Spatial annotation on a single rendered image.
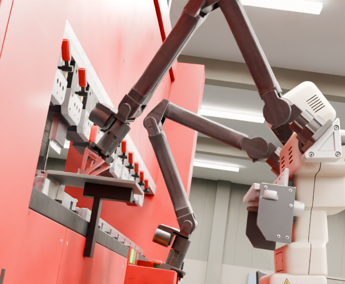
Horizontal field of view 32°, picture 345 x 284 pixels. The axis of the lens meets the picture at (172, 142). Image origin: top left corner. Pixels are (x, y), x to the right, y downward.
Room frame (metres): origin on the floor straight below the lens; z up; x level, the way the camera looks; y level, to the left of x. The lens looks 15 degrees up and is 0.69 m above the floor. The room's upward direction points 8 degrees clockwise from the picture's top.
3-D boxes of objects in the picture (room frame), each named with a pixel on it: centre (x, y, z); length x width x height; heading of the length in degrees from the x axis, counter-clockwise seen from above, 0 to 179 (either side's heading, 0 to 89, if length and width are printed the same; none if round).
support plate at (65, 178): (1.77, 0.21, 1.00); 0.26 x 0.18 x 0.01; 83
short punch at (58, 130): (1.79, 0.35, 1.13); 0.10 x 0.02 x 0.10; 173
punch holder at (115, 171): (2.56, 0.26, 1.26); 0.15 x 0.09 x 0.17; 173
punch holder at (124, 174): (2.76, 0.24, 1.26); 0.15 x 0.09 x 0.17; 173
